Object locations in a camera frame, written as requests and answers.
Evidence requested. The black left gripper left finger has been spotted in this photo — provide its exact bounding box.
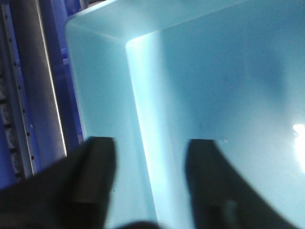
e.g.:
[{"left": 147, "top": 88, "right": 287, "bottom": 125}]
[{"left": 0, "top": 137, "right": 116, "bottom": 229}]

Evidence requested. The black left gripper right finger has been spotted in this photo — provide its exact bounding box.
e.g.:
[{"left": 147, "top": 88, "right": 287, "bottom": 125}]
[{"left": 185, "top": 139, "right": 303, "bottom": 229}]

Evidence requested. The light blue plastic box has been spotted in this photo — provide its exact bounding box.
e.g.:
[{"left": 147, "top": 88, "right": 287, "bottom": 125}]
[{"left": 65, "top": 0, "right": 305, "bottom": 229}]

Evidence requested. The stainless steel shelf rack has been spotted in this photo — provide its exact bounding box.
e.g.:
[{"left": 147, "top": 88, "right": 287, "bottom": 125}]
[{"left": 0, "top": 0, "right": 68, "bottom": 177}]

